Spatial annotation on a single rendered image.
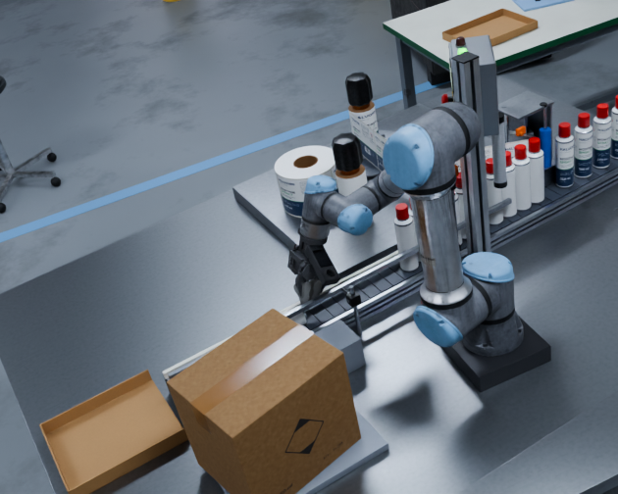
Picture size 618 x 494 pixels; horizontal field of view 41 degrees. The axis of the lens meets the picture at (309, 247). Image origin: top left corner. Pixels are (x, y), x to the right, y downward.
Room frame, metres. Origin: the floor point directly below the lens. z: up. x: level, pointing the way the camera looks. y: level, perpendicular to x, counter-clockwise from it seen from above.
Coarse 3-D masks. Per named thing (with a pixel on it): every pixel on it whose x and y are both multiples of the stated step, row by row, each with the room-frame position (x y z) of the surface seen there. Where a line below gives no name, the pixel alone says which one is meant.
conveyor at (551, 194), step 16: (592, 176) 2.06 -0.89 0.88; (544, 192) 2.04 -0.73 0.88; (560, 192) 2.02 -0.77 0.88; (464, 240) 1.89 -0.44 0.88; (384, 272) 1.82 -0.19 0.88; (400, 272) 1.81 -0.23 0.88; (416, 272) 1.79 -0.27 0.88; (368, 288) 1.77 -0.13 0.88; (384, 288) 1.76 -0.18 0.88; (320, 304) 1.75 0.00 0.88; (336, 304) 1.73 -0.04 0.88; (320, 320) 1.68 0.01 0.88
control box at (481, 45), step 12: (480, 36) 1.90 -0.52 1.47; (456, 48) 1.86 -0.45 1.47; (468, 48) 1.84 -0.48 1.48; (480, 48) 1.83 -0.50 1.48; (480, 60) 1.77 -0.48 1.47; (492, 60) 1.75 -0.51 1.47; (480, 72) 1.74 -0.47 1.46; (492, 72) 1.74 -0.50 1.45; (492, 84) 1.74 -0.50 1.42; (492, 96) 1.74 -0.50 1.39; (492, 108) 1.74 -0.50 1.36; (492, 120) 1.74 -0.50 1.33; (492, 132) 1.74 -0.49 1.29
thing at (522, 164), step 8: (520, 144) 2.00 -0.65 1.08; (520, 152) 1.97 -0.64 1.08; (512, 160) 2.00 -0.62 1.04; (520, 160) 1.98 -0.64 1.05; (528, 160) 1.98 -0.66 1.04; (520, 168) 1.97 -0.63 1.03; (528, 168) 1.97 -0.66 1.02; (520, 176) 1.97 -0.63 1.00; (528, 176) 1.97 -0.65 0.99; (520, 184) 1.97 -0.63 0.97; (528, 184) 1.97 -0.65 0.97; (520, 192) 1.97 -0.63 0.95; (528, 192) 1.97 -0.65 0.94; (520, 200) 1.97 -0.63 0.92; (528, 200) 1.97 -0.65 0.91; (520, 208) 1.97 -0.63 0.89; (528, 208) 1.97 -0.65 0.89
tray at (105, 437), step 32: (128, 384) 1.62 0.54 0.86; (64, 416) 1.56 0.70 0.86; (96, 416) 1.56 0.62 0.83; (128, 416) 1.53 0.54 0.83; (160, 416) 1.51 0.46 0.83; (64, 448) 1.47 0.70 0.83; (96, 448) 1.45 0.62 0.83; (128, 448) 1.42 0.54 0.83; (160, 448) 1.39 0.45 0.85; (64, 480) 1.33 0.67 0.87; (96, 480) 1.32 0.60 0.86
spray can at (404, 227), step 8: (400, 208) 1.82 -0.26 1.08; (400, 216) 1.81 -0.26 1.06; (408, 216) 1.82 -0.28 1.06; (400, 224) 1.80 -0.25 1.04; (408, 224) 1.80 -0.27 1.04; (400, 232) 1.80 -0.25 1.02; (408, 232) 1.80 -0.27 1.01; (400, 240) 1.81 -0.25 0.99; (408, 240) 1.80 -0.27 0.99; (400, 248) 1.81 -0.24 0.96; (408, 248) 1.80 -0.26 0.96; (416, 256) 1.81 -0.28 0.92; (400, 264) 1.82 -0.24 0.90; (408, 264) 1.80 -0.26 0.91; (416, 264) 1.81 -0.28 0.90
